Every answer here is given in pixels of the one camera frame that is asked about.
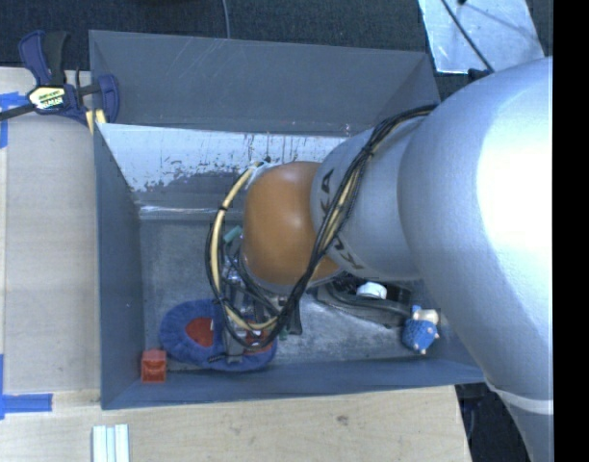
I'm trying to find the grey metal bin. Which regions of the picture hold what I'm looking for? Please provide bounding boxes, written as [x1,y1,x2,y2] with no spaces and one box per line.
[87,29,486,411]

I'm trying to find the blue fuzzy slipper red inside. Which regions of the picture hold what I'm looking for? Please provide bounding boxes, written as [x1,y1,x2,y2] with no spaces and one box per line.
[158,297,279,373]

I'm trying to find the pale wood flat board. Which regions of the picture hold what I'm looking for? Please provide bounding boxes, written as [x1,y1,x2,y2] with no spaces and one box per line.
[3,112,103,395]

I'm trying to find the blue and beige toy animal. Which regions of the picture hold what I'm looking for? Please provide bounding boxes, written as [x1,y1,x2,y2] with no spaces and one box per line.
[400,304,442,356]

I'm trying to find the black object with white cap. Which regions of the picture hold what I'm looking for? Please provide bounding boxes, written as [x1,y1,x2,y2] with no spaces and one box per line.
[311,276,413,329]

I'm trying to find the small red block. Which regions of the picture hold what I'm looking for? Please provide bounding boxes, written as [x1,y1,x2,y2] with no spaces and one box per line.
[140,347,168,384]

